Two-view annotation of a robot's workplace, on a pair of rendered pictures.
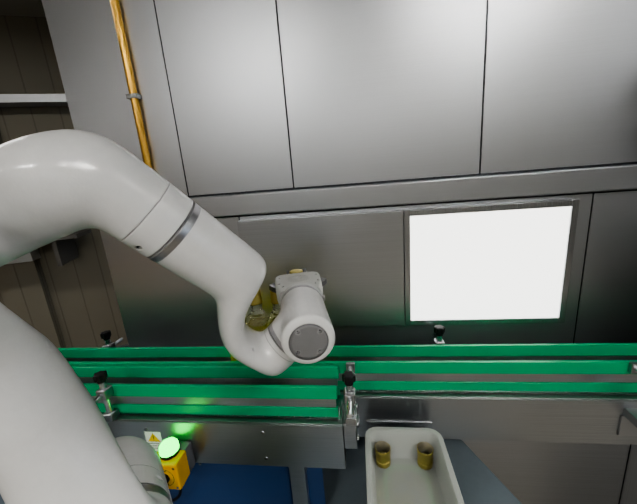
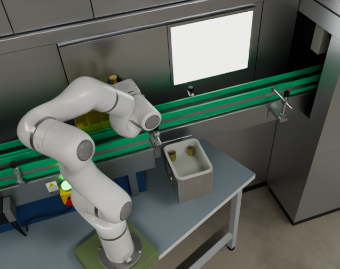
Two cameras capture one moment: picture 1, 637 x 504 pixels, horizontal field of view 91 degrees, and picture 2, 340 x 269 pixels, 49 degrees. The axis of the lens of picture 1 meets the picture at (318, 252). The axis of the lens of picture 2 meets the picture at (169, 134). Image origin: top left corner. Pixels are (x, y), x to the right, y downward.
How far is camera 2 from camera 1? 0.91 m
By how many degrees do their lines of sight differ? 35
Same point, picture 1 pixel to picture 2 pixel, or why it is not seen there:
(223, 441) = not seen: hidden behind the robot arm
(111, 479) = (111, 183)
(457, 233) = (197, 33)
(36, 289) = not seen: outside the picture
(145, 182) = (106, 89)
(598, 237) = (265, 22)
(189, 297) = (25, 101)
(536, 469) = (238, 141)
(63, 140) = (87, 87)
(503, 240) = (220, 33)
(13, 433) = (92, 176)
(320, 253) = (118, 58)
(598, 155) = not seen: outside the picture
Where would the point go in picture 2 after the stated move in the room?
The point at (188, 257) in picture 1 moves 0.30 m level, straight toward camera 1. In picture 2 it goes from (117, 108) to (192, 150)
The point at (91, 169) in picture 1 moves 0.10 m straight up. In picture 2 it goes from (97, 94) to (89, 63)
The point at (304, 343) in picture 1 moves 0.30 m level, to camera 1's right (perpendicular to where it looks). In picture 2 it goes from (151, 123) to (221, 97)
